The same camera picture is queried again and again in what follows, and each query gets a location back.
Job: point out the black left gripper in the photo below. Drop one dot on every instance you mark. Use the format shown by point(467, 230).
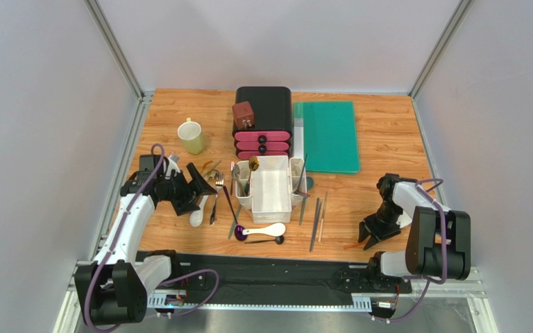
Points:
point(198, 184)

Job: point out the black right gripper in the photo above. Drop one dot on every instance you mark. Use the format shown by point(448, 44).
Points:
point(379, 228)

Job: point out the orange chopstick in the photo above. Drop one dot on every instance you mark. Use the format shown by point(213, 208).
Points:
point(353, 245)

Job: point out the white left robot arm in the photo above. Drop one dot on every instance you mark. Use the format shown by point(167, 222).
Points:
point(112, 290)

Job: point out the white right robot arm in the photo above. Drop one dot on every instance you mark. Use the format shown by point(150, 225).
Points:
point(439, 242)

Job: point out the white ceramic spoon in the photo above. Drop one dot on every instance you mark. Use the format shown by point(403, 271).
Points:
point(196, 217)
point(273, 230)

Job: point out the large silver fork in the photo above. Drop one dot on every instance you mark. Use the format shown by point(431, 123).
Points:
point(219, 186)

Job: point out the teal plastic knife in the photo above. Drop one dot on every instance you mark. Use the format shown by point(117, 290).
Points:
point(235, 221)

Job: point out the small silver fork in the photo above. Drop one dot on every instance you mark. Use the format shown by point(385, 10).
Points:
point(232, 168)

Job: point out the purple metal spoon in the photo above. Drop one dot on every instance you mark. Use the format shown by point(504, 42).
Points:
point(236, 229)

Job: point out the yellow-green mug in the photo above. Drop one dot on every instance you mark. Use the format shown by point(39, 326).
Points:
point(191, 135)

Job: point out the gold spoon in caddy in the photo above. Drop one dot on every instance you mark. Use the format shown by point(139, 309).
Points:
point(253, 164)

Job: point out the teal plastic spoon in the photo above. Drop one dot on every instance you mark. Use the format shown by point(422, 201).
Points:
point(309, 185)

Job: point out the black small spoon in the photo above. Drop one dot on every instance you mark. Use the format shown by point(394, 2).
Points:
point(277, 240)

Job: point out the white perforated utensil caddy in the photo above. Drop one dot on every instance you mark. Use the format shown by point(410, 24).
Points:
point(271, 198)

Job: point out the brown relay block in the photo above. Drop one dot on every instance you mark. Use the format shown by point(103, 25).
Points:
point(243, 114)

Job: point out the black and pink drawer box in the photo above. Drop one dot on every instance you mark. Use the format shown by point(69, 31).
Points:
point(274, 122)

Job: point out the teal cutting mat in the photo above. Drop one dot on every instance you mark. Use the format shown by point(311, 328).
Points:
point(329, 136)

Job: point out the black mounting rail base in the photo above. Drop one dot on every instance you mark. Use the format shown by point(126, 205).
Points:
point(230, 280)

